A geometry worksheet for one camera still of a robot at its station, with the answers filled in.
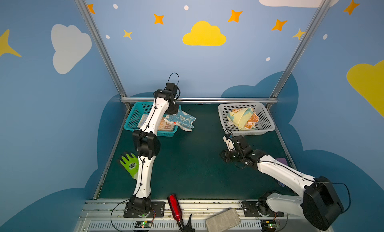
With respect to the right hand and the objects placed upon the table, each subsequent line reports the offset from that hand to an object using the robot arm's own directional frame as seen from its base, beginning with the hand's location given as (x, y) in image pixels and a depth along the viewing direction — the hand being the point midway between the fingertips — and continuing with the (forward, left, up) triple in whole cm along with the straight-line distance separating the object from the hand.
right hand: (223, 151), depth 86 cm
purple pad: (0, -38, -9) cm, 39 cm away
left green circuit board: (-36, +40, -8) cm, 55 cm away
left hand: (+22, +32, +9) cm, 40 cm away
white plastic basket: (+26, -32, -5) cm, 41 cm away
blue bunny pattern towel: (+23, +26, 0) cm, 34 cm away
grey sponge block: (-34, +2, -6) cm, 34 cm away
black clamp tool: (-37, +19, -7) cm, 42 cm away
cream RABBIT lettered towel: (+23, +41, -7) cm, 47 cm away
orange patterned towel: (+28, -24, -3) cm, 37 cm away
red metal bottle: (-29, +25, -5) cm, 39 cm away
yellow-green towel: (+28, -14, -2) cm, 31 cm away
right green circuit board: (-33, -21, -10) cm, 41 cm away
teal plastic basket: (+30, +62, 0) cm, 69 cm away
